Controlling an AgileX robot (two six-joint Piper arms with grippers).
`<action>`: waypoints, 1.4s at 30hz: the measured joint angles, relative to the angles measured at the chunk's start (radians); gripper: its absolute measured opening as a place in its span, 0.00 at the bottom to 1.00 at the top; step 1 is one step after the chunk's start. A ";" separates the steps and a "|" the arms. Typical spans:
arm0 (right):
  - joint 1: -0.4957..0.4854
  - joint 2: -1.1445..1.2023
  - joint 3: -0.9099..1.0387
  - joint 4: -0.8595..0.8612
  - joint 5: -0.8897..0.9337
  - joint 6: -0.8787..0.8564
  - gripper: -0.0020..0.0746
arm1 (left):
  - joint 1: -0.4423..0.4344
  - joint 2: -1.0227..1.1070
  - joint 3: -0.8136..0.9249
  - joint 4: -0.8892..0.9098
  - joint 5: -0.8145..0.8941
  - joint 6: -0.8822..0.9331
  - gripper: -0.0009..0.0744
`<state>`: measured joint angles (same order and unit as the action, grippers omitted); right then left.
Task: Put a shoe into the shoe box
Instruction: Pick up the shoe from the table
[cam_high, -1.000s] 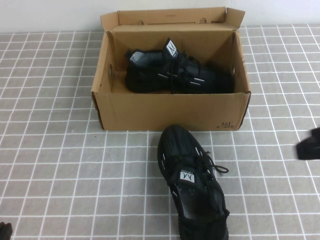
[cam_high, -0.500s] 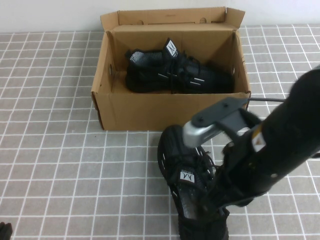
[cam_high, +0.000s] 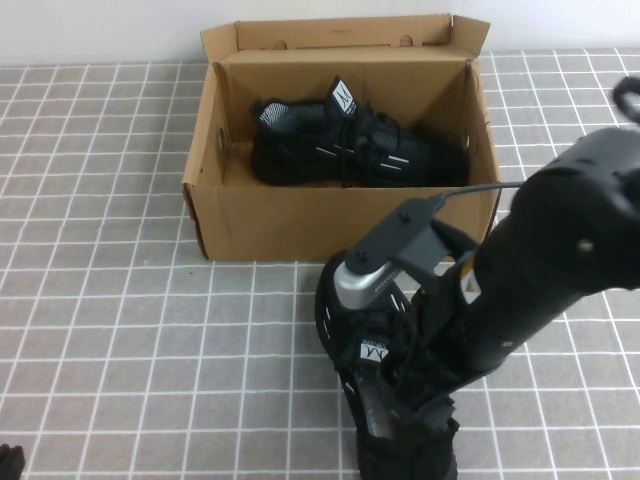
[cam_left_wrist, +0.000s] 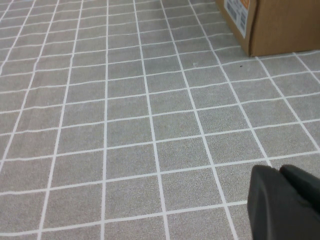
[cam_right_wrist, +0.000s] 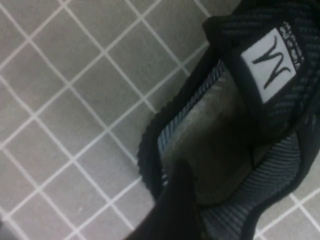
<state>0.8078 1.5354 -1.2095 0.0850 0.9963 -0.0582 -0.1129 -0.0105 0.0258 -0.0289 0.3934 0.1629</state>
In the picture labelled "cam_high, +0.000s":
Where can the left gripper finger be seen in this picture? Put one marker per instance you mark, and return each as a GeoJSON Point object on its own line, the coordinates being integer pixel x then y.
{"type": "Point", "coordinates": [3, 455]}
{"type": "Point", "coordinates": [15, 465]}

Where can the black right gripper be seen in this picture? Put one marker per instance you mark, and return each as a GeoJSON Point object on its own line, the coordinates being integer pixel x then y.
{"type": "Point", "coordinates": [490, 320]}

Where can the black knit sneaker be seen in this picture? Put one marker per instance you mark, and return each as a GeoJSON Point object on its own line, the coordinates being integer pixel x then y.
{"type": "Point", "coordinates": [327, 310]}
{"type": "Point", "coordinates": [300, 150]}

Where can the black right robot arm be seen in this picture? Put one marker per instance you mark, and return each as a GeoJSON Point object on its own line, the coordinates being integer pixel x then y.
{"type": "Point", "coordinates": [575, 190]}

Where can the brown cardboard shoe box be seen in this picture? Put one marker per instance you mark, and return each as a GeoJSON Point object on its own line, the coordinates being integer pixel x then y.
{"type": "Point", "coordinates": [275, 225]}

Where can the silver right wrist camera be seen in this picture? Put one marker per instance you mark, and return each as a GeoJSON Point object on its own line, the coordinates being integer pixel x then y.
{"type": "Point", "coordinates": [355, 285]}

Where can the dark right camera mount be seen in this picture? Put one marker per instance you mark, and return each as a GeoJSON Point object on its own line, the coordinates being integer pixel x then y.
{"type": "Point", "coordinates": [400, 225]}

